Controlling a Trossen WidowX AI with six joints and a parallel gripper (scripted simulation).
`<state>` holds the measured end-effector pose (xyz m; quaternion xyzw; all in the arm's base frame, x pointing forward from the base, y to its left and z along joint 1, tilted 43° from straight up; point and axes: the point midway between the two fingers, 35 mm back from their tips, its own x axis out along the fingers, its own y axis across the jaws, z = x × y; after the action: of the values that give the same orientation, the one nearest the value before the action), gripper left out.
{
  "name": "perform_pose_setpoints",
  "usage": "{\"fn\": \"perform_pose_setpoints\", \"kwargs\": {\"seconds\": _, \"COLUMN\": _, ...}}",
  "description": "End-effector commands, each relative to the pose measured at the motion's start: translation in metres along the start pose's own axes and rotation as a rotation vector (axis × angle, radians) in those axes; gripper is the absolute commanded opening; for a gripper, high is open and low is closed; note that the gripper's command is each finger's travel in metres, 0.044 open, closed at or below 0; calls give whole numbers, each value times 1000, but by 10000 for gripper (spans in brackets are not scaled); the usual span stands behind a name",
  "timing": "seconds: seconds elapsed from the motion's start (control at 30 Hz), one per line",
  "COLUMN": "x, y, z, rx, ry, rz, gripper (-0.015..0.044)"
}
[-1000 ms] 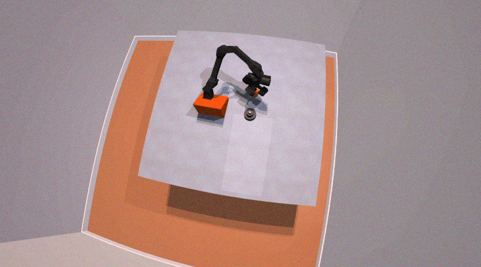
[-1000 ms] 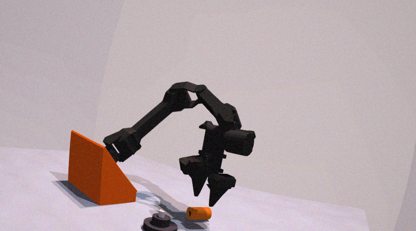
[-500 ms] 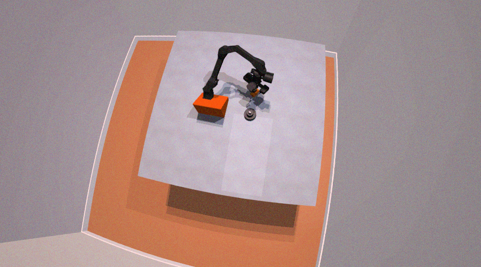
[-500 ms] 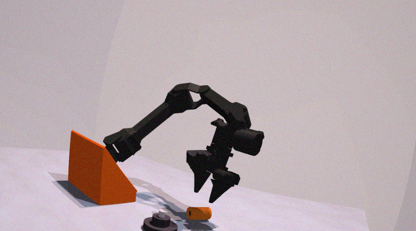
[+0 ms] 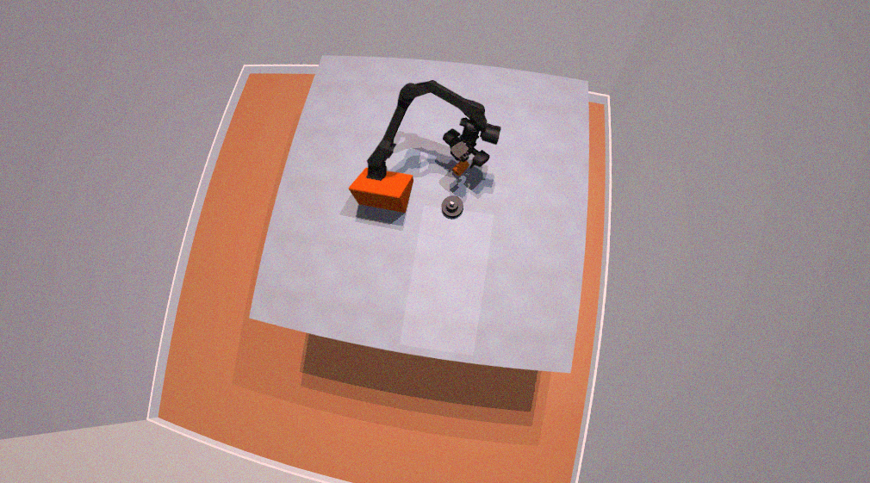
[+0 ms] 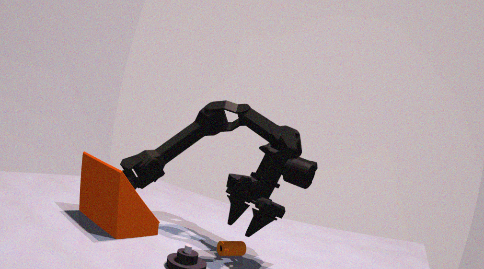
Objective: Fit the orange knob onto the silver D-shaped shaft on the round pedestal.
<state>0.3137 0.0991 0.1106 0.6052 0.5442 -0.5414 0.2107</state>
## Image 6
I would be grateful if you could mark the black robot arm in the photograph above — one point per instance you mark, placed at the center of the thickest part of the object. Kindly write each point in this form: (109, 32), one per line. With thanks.
(282, 153)

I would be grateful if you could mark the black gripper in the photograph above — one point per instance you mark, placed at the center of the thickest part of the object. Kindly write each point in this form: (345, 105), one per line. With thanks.
(268, 210)

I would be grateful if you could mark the orange cylinder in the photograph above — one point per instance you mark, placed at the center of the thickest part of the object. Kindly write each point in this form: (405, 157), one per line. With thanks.
(231, 248)

